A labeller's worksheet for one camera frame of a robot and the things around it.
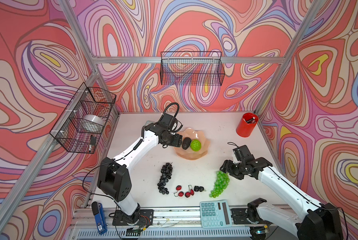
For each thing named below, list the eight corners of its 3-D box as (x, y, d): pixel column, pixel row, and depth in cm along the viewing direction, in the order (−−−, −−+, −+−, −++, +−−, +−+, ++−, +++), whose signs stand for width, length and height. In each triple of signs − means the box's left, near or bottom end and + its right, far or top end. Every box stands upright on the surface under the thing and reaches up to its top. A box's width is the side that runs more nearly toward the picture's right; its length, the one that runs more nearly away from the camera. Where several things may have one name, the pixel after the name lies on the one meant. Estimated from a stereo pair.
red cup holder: (238, 137, 107) (244, 124, 96) (234, 125, 114) (240, 112, 103) (253, 137, 107) (261, 124, 96) (249, 125, 114) (256, 112, 103)
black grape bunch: (157, 193, 82) (155, 190, 78) (163, 165, 93) (162, 162, 89) (168, 195, 82) (167, 192, 78) (173, 166, 92) (172, 163, 88)
